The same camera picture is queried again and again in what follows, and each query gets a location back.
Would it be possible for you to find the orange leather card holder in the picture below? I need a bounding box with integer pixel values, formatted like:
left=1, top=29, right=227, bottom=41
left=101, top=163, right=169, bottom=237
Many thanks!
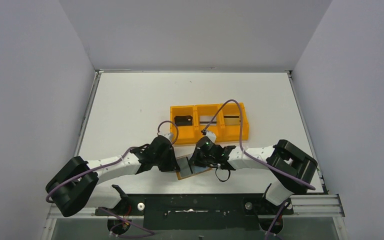
left=175, top=152, right=213, bottom=181

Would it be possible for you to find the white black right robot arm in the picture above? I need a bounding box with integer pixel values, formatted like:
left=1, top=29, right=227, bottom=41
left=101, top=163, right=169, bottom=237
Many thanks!
left=188, top=136, right=318, bottom=206

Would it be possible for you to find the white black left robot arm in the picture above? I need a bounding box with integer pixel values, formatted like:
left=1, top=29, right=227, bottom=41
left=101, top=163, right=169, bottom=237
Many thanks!
left=45, top=132, right=180, bottom=217

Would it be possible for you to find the silver card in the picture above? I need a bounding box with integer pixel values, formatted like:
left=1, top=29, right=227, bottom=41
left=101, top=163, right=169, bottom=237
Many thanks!
left=199, top=115, right=217, bottom=126

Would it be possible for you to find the black card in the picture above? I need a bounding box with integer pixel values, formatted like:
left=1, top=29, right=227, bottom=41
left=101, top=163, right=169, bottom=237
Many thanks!
left=173, top=115, right=193, bottom=127

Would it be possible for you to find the gold card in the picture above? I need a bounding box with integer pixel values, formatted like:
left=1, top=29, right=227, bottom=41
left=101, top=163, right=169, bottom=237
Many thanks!
left=223, top=115, right=241, bottom=126

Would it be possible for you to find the yellow right plastic bin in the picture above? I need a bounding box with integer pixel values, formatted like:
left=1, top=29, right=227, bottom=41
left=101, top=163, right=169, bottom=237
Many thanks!
left=221, top=102, right=250, bottom=142

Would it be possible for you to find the yellow middle plastic bin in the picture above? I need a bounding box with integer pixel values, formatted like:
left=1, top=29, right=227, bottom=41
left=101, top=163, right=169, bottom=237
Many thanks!
left=196, top=104, right=225, bottom=143

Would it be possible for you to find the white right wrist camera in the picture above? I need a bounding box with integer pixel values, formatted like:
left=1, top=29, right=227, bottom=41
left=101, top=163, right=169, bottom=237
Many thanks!
left=201, top=129, right=217, bottom=143

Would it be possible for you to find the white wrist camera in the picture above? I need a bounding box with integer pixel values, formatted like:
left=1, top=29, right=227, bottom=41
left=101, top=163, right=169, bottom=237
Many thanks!
left=157, top=132, right=175, bottom=142
left=201, top=129, right=217, bottom=143

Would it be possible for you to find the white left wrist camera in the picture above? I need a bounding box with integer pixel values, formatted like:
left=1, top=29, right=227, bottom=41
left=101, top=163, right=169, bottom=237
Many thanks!
left=157, top=132, right=175, bottom=142

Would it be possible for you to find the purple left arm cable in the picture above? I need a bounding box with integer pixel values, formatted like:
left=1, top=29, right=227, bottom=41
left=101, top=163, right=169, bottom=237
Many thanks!
left=45, top=120, right=180, bottom=204

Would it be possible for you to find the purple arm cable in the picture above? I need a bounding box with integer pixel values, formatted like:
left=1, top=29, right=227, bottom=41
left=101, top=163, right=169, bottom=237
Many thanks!
left=45, top=120, right=180, bottom=204
left=201, top=99, right=316, bottom=191

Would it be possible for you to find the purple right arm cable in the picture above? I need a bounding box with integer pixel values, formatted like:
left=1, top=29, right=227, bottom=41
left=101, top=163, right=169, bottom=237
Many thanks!
left=201, top=99, right=316, bottom=191

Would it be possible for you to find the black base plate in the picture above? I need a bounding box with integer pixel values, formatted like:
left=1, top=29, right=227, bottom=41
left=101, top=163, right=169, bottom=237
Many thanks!
left=95, top=193, right=280, bottom=231

